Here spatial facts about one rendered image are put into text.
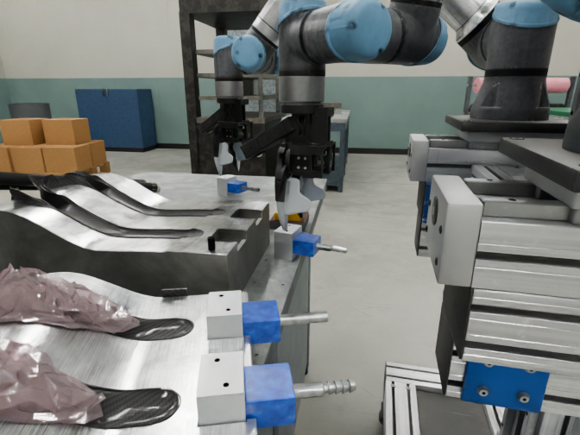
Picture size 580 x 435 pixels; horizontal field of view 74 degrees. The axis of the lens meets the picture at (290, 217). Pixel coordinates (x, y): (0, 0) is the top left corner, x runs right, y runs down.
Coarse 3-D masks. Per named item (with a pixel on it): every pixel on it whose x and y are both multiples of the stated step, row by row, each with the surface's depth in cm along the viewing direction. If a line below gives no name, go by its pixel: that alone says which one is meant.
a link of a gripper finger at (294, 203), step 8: (288, 184) 66; (296, 184) 65; (288, 192) 66; (296, 192) 65; (288, 200) 65; (296, 200) 65; (304, 200) 64; (280, 208) 65; (288, 208) 65; (296, 208) 65; (304, 208) 64; (280, 216) 66
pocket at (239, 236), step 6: (216, 234) 60; (222, 234) 61; (228, 234) 61; (234, 234) 61; (240, 234) 61; (216, 240) 60; (222, 240) 61; (228, 240) 61; (234, 240) 61; (240, 240) 61; (240, 246) 58
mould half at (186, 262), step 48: (96, 192) 69; (144, 192) 77; (0, 240) 57; (48, 240) 55; (96, 240) 57; (144, 240) 57; (192, 240) 56; (144, 288) 55; (192, 288) 54; (240, 288) 58
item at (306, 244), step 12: (288, 228) 71; (300, 228) 73; (276, 240) 70; (288, 240) 69; (300, 240) 69; (312, 240) 69; (276, 252) 71; (288, 252) 70; (300, 252) 70; (312, 252) 69
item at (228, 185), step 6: (228, 174) 116; (222, 180) 112; (228, 180) 112; (234, 180) 114; (240, 180) 114; (222, 186) 113; (228, 186) 112; (234, 186) 111; (240, 186) 111; (246, 186) 111; (222, 192) 113; (228, 192) 113; (234, 192) 112; (240, 192) 111
